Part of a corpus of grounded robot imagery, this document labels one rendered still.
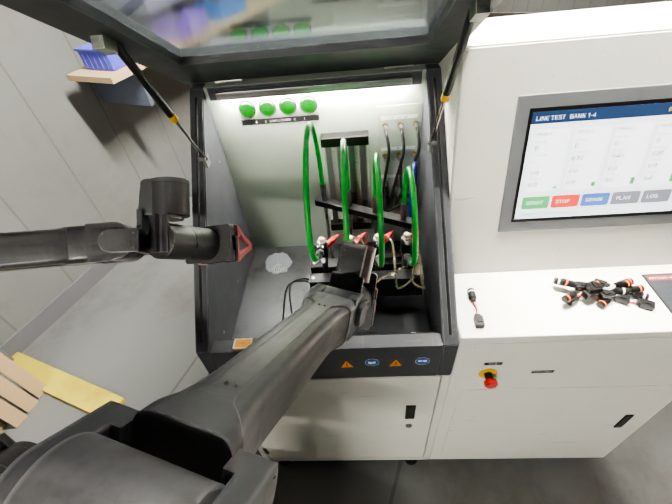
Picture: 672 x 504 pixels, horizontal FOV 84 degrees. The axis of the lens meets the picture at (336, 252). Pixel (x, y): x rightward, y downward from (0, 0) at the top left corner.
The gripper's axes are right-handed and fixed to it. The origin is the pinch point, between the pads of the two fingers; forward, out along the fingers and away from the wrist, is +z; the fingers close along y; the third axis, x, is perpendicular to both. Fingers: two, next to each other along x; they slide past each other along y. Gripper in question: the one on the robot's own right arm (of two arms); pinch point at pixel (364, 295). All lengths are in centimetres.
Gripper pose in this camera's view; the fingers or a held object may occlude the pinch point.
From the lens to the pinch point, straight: 78.2
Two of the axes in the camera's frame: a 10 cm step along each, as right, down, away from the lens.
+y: 1.3, -9.9, 0.1
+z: 2.4, 0.4, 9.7
